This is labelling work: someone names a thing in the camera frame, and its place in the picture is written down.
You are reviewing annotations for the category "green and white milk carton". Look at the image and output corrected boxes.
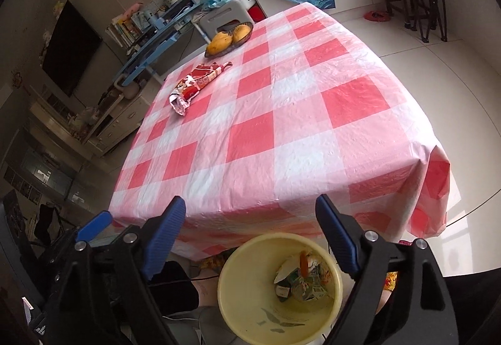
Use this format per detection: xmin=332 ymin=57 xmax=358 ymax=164
xmin=274 ymin=255 xmax=333 ymax=302

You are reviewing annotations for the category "black seat cushion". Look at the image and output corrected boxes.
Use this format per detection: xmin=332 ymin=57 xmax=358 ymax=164
xmin=151 ymin=261 xmax=200 ymax=317

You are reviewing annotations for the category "cream TV stand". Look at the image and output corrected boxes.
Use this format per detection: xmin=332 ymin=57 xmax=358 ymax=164
xmin=29 ymin=90 xmax=151 ymax=158

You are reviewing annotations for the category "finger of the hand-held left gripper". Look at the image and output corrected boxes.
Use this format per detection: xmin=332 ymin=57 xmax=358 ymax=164
xmin=75 ymin=211 xmax=113 ymax=243

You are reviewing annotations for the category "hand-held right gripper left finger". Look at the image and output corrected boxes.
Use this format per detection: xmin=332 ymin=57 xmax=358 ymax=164
xmin=43 ymin=195 xmax=187 ymax=345

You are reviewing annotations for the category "glass door cabinet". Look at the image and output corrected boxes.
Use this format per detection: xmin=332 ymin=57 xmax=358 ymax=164
xmin=0 ymin=126 xmax=90 ymax=212

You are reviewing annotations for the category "black television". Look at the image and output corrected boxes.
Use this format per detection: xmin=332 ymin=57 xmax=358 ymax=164
xmin=42 ymin=0 xmax=103 ymax=97

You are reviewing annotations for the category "white storage stool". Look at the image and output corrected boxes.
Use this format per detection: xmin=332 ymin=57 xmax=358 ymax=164
xmin=192 ymin=6 xmax=255 ymax=44

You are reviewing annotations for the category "blue study desk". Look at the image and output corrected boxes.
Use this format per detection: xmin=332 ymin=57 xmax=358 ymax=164
xmin=113 ymin=0 xmax=204 ymax=87

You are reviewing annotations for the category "pink checked tablecloth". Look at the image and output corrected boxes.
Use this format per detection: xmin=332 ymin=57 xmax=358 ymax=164
xmin=107 ymin=2 xmax=451 ymax=263

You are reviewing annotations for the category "row of books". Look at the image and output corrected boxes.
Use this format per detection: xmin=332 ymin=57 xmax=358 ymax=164
xmin=106 ymin=12 xmax=145 ymax=48

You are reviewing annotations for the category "metal fruit plate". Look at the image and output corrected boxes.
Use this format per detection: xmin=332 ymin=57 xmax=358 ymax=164
xmin=204 ymin=21 xmax=254 ymax=58

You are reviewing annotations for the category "yellow plastic bin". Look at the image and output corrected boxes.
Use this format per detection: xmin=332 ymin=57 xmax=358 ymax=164
xmin=217 ymin=233 xmax=344 ymax=344

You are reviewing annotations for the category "white tissue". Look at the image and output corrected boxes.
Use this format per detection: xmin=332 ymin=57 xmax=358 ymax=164
xmin=276 ymin=255 xmax=302 ymax=284

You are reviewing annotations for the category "person's leg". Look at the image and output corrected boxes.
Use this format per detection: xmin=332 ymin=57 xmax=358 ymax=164
xmin=192 ymin=278 xmax=220 ymax=308

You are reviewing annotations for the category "red snack wrapper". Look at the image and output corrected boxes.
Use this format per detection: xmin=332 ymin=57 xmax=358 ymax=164
xmin=169 ymin=61 xmax=233 ymax=117

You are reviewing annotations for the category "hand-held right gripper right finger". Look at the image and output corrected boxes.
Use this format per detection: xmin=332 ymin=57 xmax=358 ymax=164
xmin=315 ymin=194 xmax=459 ymax=345

